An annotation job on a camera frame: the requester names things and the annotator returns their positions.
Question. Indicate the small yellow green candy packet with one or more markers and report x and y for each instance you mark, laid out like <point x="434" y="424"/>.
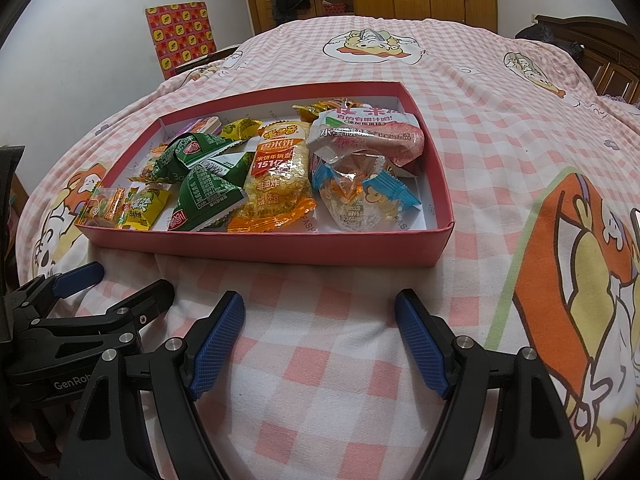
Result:
<point x="240" y="129"/>

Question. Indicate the red basket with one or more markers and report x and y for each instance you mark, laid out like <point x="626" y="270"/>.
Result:
<point x="335" y="8"/>

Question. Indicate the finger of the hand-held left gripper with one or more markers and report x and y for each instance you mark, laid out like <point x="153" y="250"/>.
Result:
<point x="75" y="277"/>
<point x="145" y="300"/>

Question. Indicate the red yellow patterned cloth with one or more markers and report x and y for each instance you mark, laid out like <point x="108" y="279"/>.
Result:
<point x="180" y="40"/>

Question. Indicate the blue clear candy packet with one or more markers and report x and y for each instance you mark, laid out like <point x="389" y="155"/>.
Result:
<point x="360" y="195"/>

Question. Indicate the dark wooden headboard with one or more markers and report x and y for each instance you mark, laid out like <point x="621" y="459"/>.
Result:
<point x="605" y="55"/>

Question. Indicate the small yellow snack packet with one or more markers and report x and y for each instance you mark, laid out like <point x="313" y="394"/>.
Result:
<point x="304" y="110"/>

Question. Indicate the green snack packet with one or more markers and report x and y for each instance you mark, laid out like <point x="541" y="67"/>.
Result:
<point x="195" y="152"/>
<point x="207" y="197"/>

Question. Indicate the orange rice cracker packet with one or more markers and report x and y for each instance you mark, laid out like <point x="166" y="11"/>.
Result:
<point x="275" y="180"/>

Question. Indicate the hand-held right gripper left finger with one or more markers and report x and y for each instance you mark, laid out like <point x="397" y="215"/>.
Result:
<point x="217" y="345"/>

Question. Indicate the red cardboard box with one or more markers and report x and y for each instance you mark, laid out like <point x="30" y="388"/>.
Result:
<point x="300" y="247"/>

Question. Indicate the small orange snack packet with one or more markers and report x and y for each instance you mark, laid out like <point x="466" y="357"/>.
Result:
<point x="332" y="106"/>

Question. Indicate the clear gummy burger packet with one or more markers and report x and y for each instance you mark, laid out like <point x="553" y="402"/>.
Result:
<point x="150" y="165"/>
<point x="105" y="207"/>

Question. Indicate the pink jelly packet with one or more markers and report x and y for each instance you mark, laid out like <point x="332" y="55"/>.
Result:
<point x="370" y="140"/>

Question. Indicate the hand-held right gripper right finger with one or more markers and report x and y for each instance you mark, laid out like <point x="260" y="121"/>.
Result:
<point x="422" y="345"/>

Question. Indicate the pink checked printed blanket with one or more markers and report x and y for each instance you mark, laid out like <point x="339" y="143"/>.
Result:
<point x="350" y="335"/>

